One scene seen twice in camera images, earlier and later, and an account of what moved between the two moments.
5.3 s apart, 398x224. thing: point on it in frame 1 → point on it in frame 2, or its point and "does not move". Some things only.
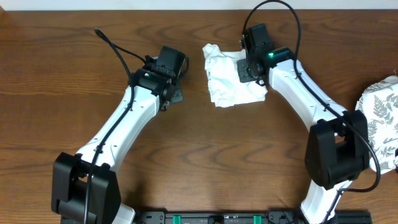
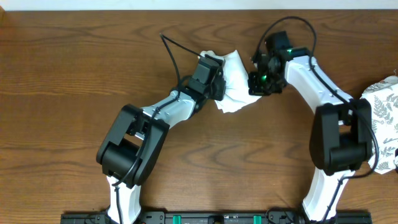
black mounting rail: [260, 218] does not move
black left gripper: [177, 95] → [219, 85]
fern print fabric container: [379, 102] does not move
